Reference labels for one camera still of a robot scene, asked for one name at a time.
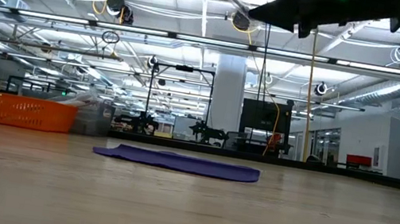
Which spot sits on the black background robot arm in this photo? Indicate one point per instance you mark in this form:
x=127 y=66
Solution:
x=140 y=122
x=206 y=132

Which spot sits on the orange plastic basket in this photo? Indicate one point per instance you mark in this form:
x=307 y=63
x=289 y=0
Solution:
x=23 y=112

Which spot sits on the black background rig frame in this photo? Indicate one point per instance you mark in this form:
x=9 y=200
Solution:
x=184 y=68

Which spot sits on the black monitor screen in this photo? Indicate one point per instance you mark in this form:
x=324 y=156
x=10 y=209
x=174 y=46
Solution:
x=263 y=116

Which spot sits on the long ceiling light bar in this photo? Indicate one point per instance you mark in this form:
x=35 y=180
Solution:
x=58 y=18

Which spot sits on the black low metal frame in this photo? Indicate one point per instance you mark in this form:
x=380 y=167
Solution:
x=43 y=82

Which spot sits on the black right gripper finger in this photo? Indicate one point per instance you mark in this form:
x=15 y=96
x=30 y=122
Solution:
x=280 y=12

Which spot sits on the white building pillar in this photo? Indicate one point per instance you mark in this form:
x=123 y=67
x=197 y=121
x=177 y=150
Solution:
x=227 y=92

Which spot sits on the black metal table frame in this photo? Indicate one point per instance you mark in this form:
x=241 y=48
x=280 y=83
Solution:
x=335 y=171

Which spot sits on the grey translucent plastic bin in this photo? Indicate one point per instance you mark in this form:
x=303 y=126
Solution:
x=95 y=121

